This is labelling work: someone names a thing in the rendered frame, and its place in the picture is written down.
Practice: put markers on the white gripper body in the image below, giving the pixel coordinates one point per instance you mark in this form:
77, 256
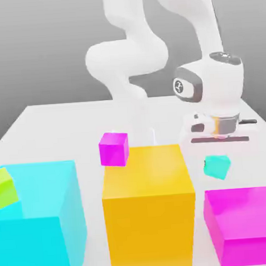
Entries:
221, 143

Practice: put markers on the large magenta box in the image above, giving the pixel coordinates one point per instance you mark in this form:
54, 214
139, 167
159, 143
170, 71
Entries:
246, 223

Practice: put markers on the large orange box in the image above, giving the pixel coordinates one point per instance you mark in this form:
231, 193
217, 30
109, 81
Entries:
149, 212

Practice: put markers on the small magenta cube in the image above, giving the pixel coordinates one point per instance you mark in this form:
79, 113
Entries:
113, 151

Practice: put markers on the small teal cube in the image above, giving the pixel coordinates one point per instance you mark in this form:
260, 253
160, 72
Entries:
216, 167

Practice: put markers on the small lime green cube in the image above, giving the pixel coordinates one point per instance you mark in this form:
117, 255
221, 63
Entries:
4, 191

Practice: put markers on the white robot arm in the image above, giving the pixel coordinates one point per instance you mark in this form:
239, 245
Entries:
127, 57

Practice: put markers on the large cyan box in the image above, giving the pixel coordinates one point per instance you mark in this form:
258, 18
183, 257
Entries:
40, 220

